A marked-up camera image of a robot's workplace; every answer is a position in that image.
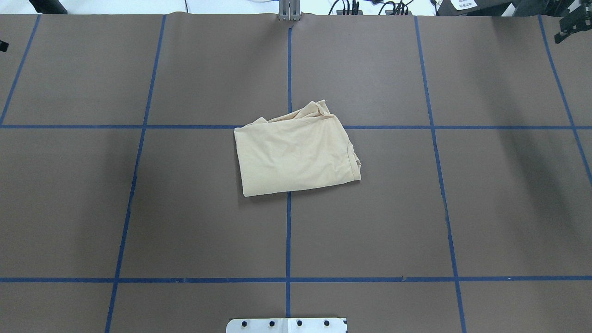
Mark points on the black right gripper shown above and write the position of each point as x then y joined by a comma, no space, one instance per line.
575,24

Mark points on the beige long-sleeve printed shirt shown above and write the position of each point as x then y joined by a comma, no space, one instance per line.
302,150

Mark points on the aluminium frame post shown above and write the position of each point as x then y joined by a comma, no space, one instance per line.
289,10

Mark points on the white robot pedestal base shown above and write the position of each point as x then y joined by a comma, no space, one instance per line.
288,325

